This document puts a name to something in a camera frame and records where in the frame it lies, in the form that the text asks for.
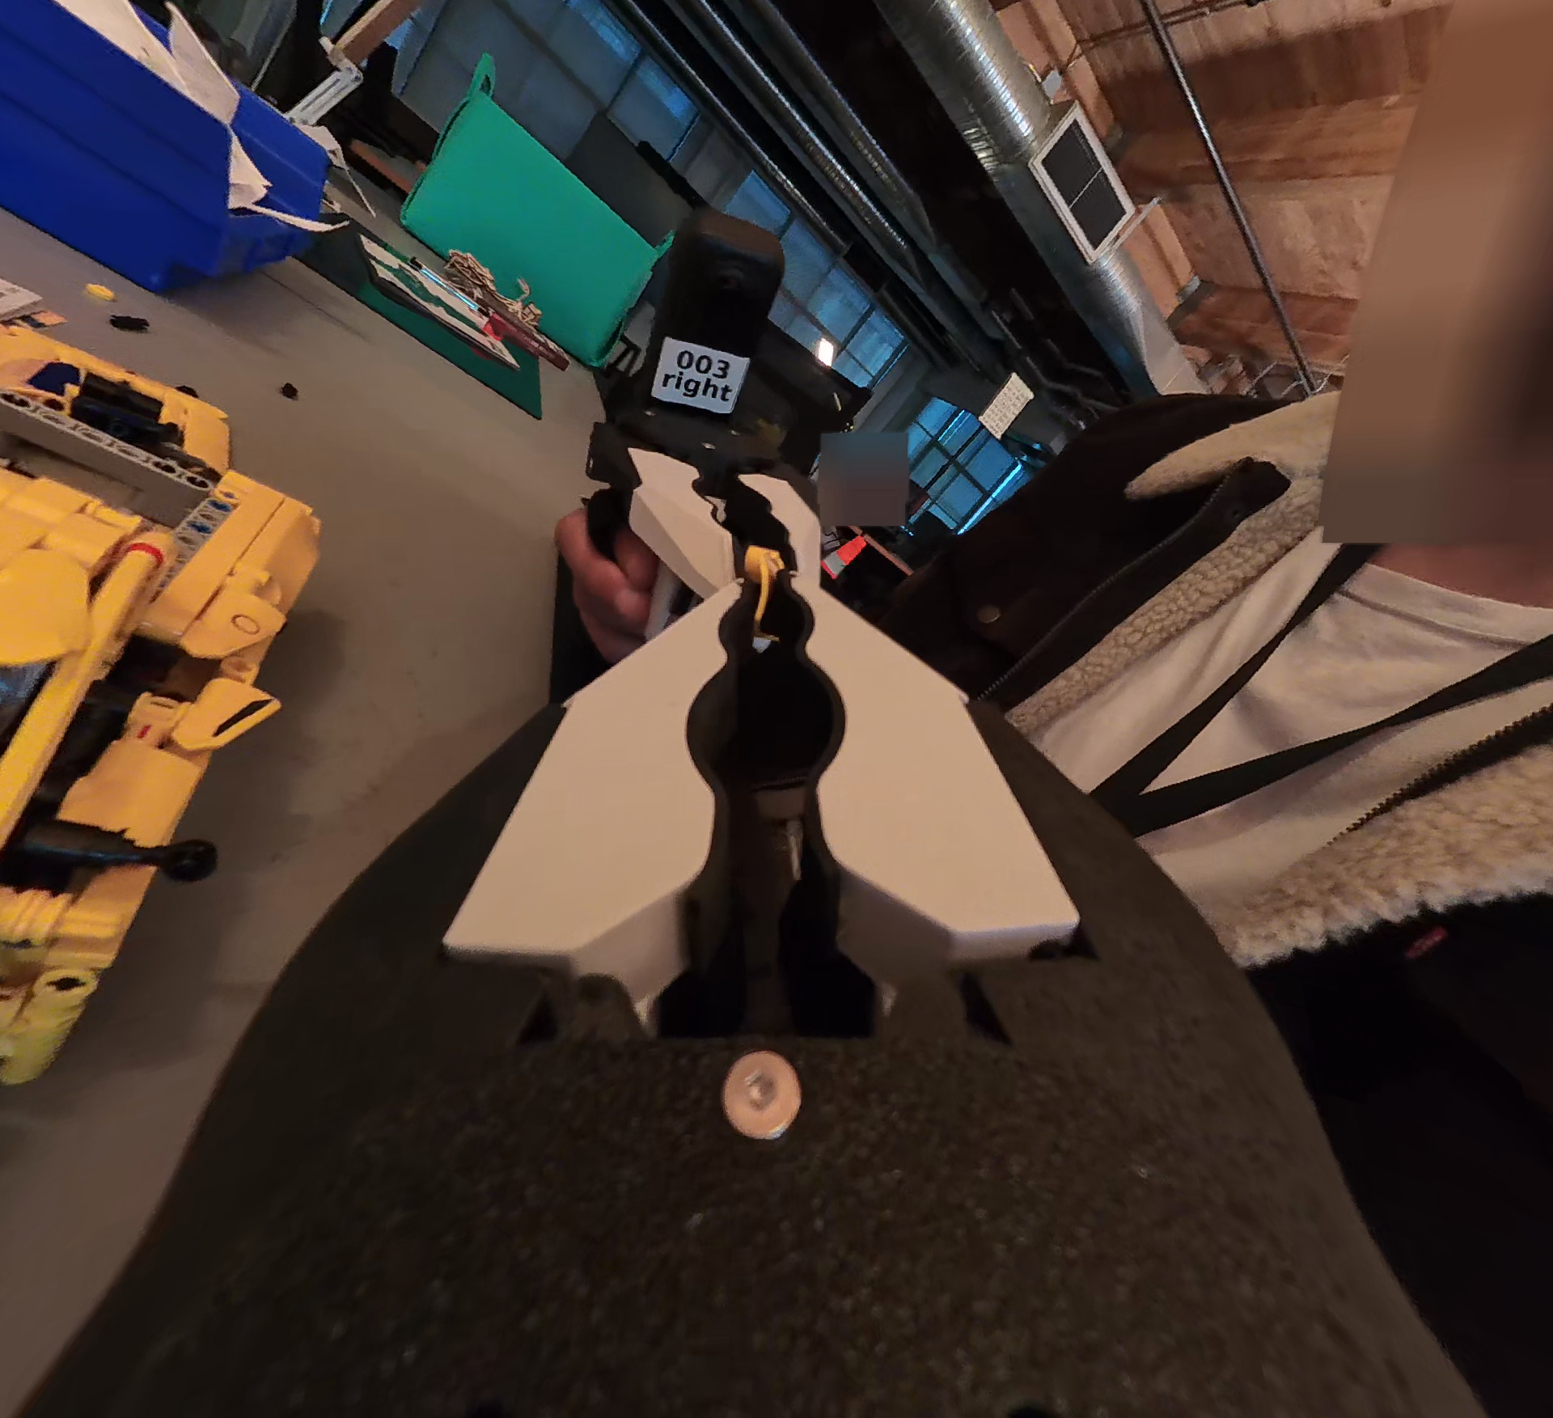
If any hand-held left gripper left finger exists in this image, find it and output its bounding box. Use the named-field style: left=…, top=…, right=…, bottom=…
left=440, top=582, right=750, bottom=1022

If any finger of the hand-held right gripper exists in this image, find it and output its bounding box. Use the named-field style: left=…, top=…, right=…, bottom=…
left=755, top=475, right=828, bottom=598
left=621, top=451, right=747, bottom=603

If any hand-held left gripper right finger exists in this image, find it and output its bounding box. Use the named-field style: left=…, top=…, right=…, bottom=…
left=786, top=578, right=1081, bottom=976

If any yellow brick beam with pin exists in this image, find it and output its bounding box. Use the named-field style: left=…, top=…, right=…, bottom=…
left=742, top=546, right=787, bottom=650

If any yellow toy brick car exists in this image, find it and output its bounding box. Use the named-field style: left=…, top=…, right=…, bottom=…
left=0, top=320, right=322, bottom=1086

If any person's right hand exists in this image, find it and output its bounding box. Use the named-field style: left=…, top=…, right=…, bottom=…
left=556, top=500, right=680, bottom=663

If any green board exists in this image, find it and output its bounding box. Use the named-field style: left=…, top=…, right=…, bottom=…
left=399, top=53, right=675, bottom=371

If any brown wooden model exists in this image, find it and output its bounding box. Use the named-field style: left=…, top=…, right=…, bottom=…
left=441, top=252, right=572, bottom=371

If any flat printed box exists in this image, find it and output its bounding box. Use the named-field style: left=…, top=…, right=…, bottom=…
left=360, top=232, right=520, bottom=371

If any dark green cutting mat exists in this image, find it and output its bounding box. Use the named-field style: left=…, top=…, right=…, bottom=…
left=296, top=211, right=548, bottom=422

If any white vent grille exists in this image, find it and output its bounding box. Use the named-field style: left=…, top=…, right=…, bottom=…
left=1029, top=102, right=1140, bottom=262

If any person's white shirt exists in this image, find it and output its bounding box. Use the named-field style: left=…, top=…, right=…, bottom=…
left=1030, top=557, right=1553, bottom=874

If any black ceiling pipe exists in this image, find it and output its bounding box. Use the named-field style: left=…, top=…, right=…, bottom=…
left=1083, top=0, right=1317, bottom=391

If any blue plastic bin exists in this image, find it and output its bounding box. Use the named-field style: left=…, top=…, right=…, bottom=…
left=0, top=0, right=331, bottom=294

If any black lanyard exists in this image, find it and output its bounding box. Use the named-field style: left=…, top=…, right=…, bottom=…
left=1097, top=546, right=1553, bottom=838

